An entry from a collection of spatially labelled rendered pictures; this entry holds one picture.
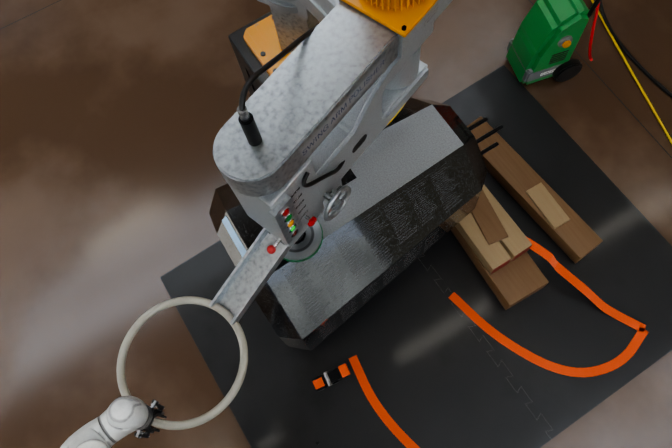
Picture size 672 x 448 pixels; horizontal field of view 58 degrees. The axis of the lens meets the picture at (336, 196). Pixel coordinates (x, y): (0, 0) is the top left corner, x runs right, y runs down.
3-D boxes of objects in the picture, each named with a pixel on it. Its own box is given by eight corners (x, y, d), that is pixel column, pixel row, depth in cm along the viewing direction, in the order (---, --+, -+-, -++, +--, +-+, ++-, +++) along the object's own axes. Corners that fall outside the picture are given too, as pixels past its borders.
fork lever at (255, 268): (308, 156, 237) (305, 153, 232) (347, 183, 232) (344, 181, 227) (207, 299, 238) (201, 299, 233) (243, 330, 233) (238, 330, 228)
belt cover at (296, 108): (394, -29, 210) (395, -67, 195) (455, 4, 203) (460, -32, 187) (207, 173, 186) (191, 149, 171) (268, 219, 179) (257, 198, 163)
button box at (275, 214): (297, 223, 210) (284, 192, 184) (303, 227, 209) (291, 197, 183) (282, 240, 208) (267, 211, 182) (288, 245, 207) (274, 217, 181)
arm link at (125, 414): (140, 391, 205) (106, 416, 202) (125, 385, 191) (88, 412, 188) (156, 418, 202) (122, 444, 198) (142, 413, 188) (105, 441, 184)
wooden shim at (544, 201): (525, 192, 328) (526, 191, 327) (540, 183, 330) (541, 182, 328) (554, 229, 319) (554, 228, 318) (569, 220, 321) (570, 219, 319)
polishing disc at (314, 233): (294, 201, 255) (293, 200, 254) (332, 232, 249) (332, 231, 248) (260, 239, 250) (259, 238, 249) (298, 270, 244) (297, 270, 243)
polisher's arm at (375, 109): (387, 66, 251) (388, -16, 206) (433, 94, 245) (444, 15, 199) (272, 197, 233) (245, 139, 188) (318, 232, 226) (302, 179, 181)
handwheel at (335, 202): (333, 183, 226) (330, 166, 212) (354, 197, 223) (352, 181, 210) (308, 213, 223) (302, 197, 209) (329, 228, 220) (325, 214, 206)
